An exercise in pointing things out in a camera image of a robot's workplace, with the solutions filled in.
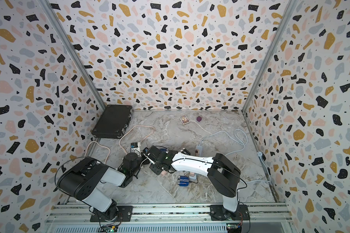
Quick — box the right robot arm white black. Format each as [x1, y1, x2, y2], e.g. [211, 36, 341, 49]
[143, 146, 248, 221]

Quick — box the grey-blue power strip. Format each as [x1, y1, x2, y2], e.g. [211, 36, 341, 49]
[195, 145, 203, 157]

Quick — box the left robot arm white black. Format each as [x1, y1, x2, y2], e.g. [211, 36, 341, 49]
[55, 152, 144, 222]

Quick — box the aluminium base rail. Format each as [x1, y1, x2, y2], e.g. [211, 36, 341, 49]
[43, 203, 296, 233]

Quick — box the black briefcase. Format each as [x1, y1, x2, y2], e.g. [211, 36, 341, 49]
[91, 105, 133, 139]

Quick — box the card box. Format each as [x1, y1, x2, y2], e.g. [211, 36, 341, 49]
[179, 115, 190, 125]

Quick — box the grey-blue power strip cable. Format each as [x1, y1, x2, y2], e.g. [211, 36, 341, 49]
[199, 128, 272, 184]

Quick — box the pink charger near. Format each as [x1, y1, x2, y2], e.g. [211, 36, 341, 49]
[189, 172, 197, 181]

